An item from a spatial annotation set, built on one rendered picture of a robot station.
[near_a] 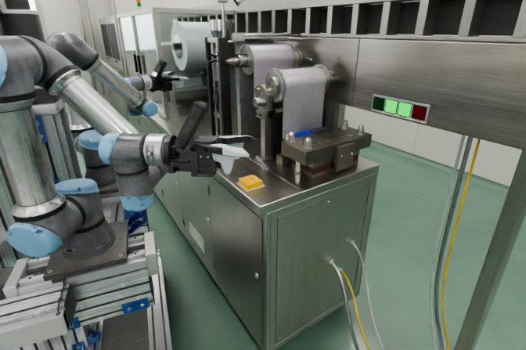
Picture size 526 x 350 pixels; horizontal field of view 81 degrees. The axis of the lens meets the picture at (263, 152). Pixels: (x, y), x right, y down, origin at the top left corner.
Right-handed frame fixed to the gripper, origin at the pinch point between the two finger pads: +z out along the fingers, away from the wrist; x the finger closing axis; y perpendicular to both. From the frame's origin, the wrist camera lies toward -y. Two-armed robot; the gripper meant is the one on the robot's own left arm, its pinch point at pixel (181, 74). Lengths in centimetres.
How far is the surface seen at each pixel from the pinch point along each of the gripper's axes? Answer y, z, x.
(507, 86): -28, 18, 144
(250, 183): 20, -26, 84
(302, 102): -4, 12, 77
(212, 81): -2.5, 1.6, 25.8
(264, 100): -4, 0, 65
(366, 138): 8, 29, 103
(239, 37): -26.1, 6.7, 39.0
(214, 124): 21.1, 2.1, 28.2
